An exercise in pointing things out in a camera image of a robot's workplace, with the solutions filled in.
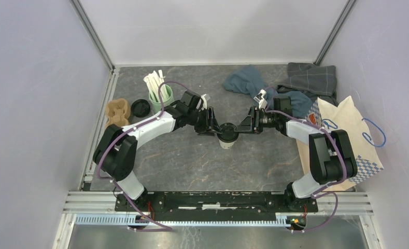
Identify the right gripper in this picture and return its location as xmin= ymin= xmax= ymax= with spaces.
xmin=234 ymin=106 xmax=279 ymax=135

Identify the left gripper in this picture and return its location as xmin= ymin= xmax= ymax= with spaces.
xmin=187 ymin=107 xmax=222 ymax=137

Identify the black plastic cup lid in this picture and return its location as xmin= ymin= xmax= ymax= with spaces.
xmin=217 ymin=122 xmax=239 ymax=143

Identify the white paper coffee cup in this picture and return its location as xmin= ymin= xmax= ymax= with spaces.
xmin=219 ymin=140 xmax=235 ymax=149

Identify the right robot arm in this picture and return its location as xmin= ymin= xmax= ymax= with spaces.
xmin=235 ymin=95 xmax=358 ymax=212

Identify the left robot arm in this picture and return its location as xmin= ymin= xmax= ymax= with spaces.
xmin=93 ymin=90 xmax=222 ymax=211

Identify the paper takeout bag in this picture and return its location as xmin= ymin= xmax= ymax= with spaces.
xmin=305 ymin=96 xmax=386 ymax=191

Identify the blue cloth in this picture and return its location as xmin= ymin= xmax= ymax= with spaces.
xmin=222 ymin=66 xmax=313 ymax=118

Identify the green straw holder can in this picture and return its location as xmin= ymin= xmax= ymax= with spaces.
xmin=148 ymin=85 xmax=175 ymax=114

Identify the white wrapped straws bundle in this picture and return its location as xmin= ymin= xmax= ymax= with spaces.
xmin=143 ymin=70 xmax=168 ymax=103

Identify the grey plaid cloth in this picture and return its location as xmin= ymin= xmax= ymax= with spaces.
xmin=277 ymin=63 xmax=337 ymax=105

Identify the cardboard cup carrier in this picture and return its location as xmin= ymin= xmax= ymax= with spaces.
xmin=105 ymin=98 xmax=131 ymax=127

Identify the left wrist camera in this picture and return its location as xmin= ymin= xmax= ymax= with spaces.
xmin=200 ymin=94 xmax=210 ymax=110

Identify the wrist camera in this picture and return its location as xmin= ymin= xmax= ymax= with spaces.
xmin=200 ymin=94 xmax=210 ymax=110
xmin=253 ymin=89 xmax=267 ymax=109

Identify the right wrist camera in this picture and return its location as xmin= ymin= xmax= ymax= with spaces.
xmin=253 ymin=89 xmax=267 ymax=109

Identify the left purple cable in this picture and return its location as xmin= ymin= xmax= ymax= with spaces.
xmin=96 ymin=81 xmax=191 ymax=232

